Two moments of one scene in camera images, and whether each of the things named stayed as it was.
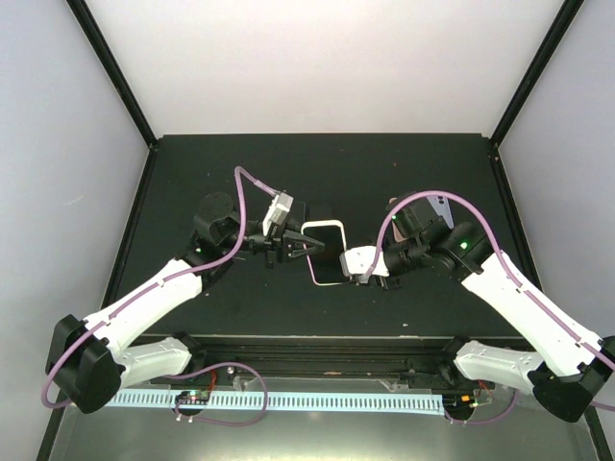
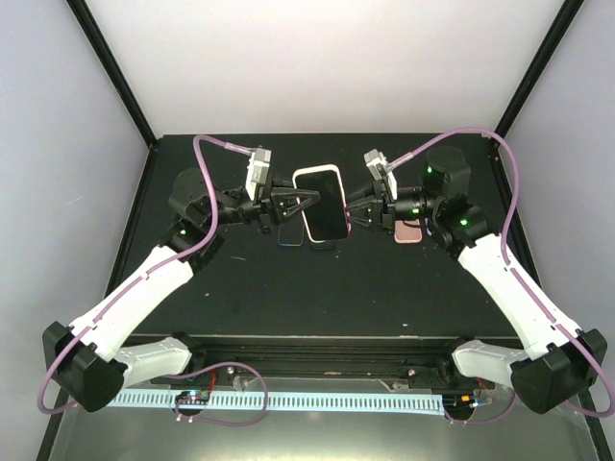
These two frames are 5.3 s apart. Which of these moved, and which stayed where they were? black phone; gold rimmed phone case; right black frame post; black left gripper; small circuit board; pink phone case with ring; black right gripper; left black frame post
Moved: black phone; black left gripper; black right gripper; pink phone case with ring; gold rimmed phone case
Stayed: left black frame post; right black frame post; small circuit board
